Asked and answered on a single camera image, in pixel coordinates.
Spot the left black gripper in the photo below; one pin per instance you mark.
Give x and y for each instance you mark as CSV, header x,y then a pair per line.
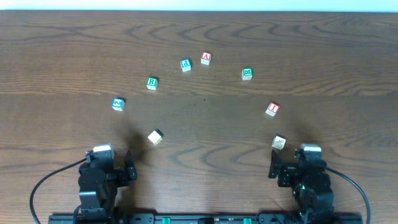
x,y
125,173

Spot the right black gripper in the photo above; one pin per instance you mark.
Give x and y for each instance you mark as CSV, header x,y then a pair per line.
x,y
278,172

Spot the red letter I block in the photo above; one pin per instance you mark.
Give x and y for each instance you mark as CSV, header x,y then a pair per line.
x,y
272,109

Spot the blue number 2 block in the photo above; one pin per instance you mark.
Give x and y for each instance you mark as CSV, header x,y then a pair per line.
x,y
118,104

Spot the red letter A block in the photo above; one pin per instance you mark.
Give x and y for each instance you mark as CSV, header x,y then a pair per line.
x,y
206,58

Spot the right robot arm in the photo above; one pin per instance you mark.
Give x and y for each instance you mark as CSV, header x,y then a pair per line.
x,y
310,184

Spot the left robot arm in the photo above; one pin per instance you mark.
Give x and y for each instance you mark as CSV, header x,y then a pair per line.
x,y
99,182

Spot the plain wooden block right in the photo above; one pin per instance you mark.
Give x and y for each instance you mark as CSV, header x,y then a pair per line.
x,y
278,142

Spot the plain wooden block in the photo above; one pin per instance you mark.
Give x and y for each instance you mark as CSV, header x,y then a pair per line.
x,y
155,137
278,142

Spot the plain wooden block left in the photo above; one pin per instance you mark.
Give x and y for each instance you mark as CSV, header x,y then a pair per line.
x,y
155,137

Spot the green R block left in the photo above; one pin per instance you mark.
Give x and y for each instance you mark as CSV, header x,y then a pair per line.
x,y
152,83

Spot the green r block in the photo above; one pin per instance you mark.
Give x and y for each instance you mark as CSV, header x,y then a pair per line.
x,y
247,73
152,83

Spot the green R block right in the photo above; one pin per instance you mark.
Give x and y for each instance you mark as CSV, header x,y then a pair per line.
x,y
247,73

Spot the blue letter P block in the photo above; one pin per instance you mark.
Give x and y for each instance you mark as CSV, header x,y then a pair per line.
x,y
185,65

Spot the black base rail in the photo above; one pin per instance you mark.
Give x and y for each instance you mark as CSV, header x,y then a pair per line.
x,y
261,218

